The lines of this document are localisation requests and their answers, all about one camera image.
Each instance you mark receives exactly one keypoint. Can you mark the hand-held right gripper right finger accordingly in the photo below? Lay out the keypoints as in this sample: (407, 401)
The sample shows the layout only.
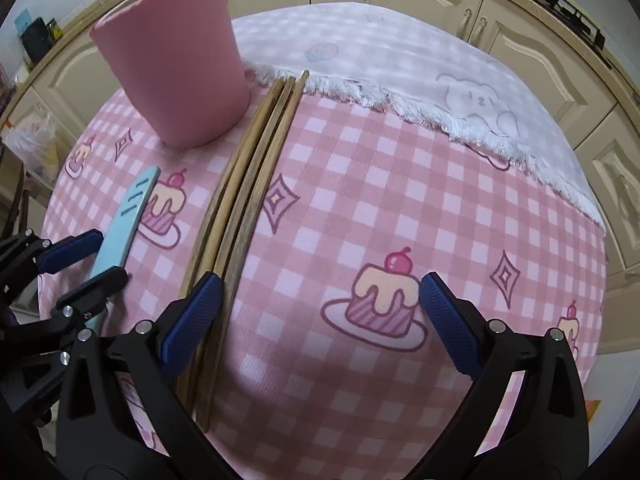
(452, 330)

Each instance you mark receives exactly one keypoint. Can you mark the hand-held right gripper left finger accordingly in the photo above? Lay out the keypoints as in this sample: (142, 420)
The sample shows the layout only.
(192, 330)

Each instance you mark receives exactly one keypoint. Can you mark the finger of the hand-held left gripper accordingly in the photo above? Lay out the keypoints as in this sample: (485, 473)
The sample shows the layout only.
(70, 250)
(92, 290)

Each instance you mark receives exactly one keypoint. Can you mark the light blue knife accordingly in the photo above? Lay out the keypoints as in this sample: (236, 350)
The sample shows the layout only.
(125, 220)

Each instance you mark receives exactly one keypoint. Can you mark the pile of wooden chopsticks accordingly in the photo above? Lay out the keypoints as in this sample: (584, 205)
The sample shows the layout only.
(250, 170)

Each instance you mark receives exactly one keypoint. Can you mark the pink utensil cup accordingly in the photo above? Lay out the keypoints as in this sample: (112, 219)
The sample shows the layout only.
(175, 70)

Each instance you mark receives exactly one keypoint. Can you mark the clear plastic bag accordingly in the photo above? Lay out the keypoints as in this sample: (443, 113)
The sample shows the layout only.
(32, 145)

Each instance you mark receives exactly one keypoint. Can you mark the pink checked tablecloth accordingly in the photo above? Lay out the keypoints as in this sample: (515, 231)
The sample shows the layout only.
(400, 185)

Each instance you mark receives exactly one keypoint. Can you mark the orange cardboard box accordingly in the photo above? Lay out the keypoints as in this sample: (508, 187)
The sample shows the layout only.
(594, 407)

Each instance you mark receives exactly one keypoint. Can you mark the black kettle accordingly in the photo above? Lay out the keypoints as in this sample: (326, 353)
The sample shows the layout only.
(35, 37)

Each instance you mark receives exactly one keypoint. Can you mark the blue box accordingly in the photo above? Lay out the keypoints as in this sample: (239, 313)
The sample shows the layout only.
(22, 21)

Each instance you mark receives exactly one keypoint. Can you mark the pale lilac checked cloth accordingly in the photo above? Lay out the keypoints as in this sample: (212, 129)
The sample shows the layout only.
(400, 50)

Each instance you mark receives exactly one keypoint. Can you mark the black gas hob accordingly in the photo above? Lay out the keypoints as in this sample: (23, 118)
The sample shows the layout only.
(570, 7)

